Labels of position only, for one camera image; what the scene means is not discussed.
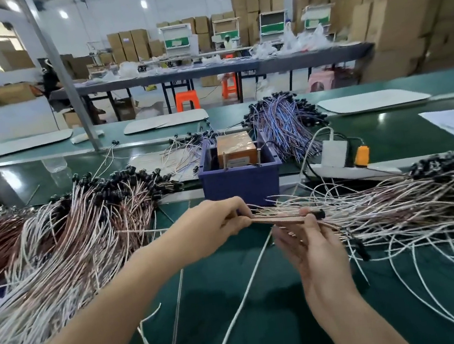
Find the orange plastic stool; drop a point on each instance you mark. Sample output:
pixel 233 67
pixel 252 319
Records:
pixel 229 87
pixel 187 100

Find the person's left forearm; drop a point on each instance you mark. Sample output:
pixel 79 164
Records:
pixel 86 334

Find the grey metal pole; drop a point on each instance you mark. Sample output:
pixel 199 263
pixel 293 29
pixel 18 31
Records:
pixel 62 74

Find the row of stacked cardboard boxes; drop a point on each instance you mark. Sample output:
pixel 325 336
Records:
pixel 199 25

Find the white rounded board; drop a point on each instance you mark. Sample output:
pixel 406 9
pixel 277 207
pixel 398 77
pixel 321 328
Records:
pixel 374 99
pixel 27 143
pixel 166 120

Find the pink plastic stool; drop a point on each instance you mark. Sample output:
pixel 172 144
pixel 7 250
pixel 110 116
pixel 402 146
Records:
pixel 321 81

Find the person's right hand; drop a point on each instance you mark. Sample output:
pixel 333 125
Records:
pixel 322 265

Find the clear plastic bag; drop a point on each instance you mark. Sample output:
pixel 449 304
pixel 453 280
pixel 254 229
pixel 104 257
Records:
pixel 54 164

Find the orange plug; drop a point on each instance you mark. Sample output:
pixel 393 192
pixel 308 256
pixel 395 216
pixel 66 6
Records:
pixel 362 156

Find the person's right forearm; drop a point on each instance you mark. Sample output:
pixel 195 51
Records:
pixel 356 332

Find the person's right thumb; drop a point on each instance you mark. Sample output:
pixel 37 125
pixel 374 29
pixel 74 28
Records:
pixel 309 223

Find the blue plastic bin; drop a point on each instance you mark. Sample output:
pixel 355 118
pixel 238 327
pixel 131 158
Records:
pixel 245 182

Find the white cloth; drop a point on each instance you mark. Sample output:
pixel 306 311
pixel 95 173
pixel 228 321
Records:
pixel 85 136

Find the tall stack of cardboard boxes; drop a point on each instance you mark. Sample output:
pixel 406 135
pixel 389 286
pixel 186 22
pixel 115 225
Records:
pixel 406 17

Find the orange-brown box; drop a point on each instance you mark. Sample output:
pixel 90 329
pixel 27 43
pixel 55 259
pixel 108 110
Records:
pixel 236 148

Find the person's left hand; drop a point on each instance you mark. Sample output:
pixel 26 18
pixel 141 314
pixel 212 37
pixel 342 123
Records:
pixel 205 231

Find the heap of clear plastic bags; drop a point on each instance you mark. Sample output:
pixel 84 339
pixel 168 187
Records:
pixel 293 43

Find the person's left thumb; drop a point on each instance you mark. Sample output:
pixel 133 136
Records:
pixel 238 227

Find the white power adapter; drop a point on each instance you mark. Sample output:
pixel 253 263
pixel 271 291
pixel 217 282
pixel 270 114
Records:
pixel 334 154

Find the open cardboard box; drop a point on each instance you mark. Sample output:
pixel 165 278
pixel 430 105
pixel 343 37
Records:
pixel 125 108

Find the white and green machine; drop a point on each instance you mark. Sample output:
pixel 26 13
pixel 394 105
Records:
pixel 273 26
pixel 318 18
pixel 179 40
pixel 227 33

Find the white power strip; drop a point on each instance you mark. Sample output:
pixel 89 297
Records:
pixel 352 172

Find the long grey work table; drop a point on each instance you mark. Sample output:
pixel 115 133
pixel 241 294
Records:
pixel 213 71

